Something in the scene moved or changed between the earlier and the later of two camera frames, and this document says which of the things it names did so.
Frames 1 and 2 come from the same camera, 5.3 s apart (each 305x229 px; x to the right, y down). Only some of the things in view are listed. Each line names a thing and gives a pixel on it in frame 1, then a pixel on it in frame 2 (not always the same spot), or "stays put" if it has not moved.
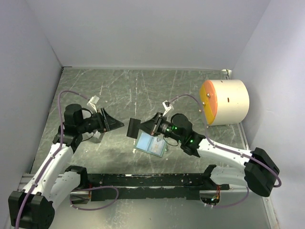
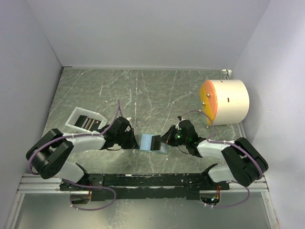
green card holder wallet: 152,144 stays put
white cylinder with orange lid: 224,101 stays put
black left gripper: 106,122 -> 133,144
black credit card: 133,130 -> 155,142
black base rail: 105,187 stays put
